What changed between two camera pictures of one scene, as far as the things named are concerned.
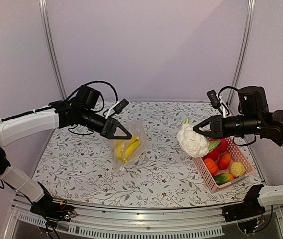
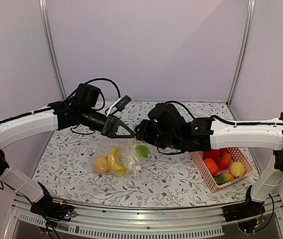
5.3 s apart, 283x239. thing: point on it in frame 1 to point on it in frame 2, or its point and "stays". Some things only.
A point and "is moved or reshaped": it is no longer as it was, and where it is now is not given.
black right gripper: [217, 128] to [143, 134]
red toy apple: [214, 155] stays
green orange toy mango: [223, 178] stays
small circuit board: [69, 214] stays
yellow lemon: [237, 169] stays
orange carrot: [211, 166] stays
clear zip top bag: [124, 152] stays
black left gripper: [114, 124] stays
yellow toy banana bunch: [134, 144] to [114, 161]
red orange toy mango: [224, 161] stays
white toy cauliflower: [193, 143] is moved or reshaped
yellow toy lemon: [120, 148] to [100, 164]
